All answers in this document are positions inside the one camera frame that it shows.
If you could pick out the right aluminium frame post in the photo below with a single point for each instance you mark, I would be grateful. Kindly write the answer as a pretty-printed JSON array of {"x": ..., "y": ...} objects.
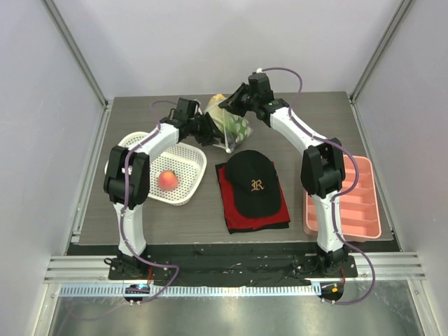
[{"x": 385, "y": 41}]

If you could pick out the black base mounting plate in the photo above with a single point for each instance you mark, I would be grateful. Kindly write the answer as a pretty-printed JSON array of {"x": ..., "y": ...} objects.
[{"x": 229, "y": 255}]

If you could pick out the left aluminium frame post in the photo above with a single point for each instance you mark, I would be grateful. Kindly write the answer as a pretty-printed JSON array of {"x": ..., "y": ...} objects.
[{"x": 70, "y": 42}]

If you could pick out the aluminium front rail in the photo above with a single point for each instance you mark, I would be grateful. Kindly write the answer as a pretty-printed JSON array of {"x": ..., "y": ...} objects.
[{"x": 82, "y": 269}]

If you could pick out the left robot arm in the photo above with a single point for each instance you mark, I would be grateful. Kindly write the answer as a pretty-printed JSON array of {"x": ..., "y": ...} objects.
[{"x": 127, "y": 181}]

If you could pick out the clear zip top bag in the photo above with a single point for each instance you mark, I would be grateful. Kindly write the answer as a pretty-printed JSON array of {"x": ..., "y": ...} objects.
[{"x": 227, "y": 144}]

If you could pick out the red folded cloth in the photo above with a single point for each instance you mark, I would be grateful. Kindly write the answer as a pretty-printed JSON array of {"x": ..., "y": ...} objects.
[{"x": 237, "y": 223}]

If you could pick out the black baseball cap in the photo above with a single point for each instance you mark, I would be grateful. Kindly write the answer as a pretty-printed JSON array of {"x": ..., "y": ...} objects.
[{"x": 255, "y": 184}]

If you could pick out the pink divided organizer tray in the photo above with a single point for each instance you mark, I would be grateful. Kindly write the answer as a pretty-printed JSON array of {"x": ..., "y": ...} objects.
[{"x": 359, "y": 208}]

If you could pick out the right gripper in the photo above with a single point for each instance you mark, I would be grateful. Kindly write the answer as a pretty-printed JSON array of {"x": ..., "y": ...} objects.
[{"x": 239, "y": 99}]

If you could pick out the white slotted cable duct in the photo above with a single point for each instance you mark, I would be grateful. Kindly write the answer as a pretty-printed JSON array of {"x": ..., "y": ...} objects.
[{"x": 138, "y": 290}]

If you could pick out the fake red peach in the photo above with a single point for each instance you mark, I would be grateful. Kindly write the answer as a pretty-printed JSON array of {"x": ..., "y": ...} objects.
[{"x": 167, "y": 180}]

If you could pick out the aluminium frame post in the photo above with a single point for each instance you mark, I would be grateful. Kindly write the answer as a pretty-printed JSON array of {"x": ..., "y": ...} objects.
[
  {"x": 70, "y": 42},
  {"x": 385, "y": 41}
]

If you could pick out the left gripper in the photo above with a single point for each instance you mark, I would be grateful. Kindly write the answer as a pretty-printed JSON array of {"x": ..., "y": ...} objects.
[{"x": 211, "y": 132}]

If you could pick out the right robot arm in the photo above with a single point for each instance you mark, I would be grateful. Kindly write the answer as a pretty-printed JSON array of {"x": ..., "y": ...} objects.
[{"x": 322, "y": 171}]

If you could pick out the fake green cabbage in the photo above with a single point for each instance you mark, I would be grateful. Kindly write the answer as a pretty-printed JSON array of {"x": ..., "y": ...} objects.
[{"x": 235, "y": 127}]

